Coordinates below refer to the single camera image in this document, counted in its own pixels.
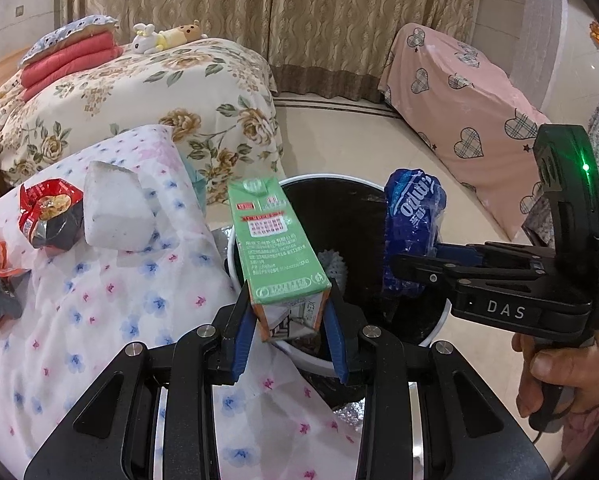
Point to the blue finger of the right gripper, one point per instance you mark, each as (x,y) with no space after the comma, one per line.
(461,255)
(416,274)

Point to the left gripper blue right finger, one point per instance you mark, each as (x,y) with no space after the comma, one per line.
(335,337)

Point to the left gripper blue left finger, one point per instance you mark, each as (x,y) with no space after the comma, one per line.
(246,320)

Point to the green milk carton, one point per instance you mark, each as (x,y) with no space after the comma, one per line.
(287,284)

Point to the blue plastic tissue pack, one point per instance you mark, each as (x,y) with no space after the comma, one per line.
(415,202)

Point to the white foam block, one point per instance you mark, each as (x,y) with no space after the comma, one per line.
(117,215)

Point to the red snack wrapper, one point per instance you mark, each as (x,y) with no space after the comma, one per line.
(51,214)

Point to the white round trash bin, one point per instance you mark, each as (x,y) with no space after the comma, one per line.
(343,218)

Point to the person's right hand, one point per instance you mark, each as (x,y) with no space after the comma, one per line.
(577,368)

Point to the pink heart cloth cover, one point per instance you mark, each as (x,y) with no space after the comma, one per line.
(467,110)

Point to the floral quilt bed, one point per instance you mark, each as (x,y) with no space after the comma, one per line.
(216,96)

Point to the beige patterned curtain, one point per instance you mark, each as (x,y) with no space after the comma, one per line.
(327,47)

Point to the yellow bear plush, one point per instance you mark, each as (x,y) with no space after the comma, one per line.
(176,37)

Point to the white rabbit plush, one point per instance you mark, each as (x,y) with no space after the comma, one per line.
(146,40)

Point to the folded red blanket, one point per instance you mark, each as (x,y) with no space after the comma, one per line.
(82,55)

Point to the blue dotted pillow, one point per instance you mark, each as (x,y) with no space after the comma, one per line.
(68,34)

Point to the orange wall decoration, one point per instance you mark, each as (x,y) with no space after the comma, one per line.
(594,32)

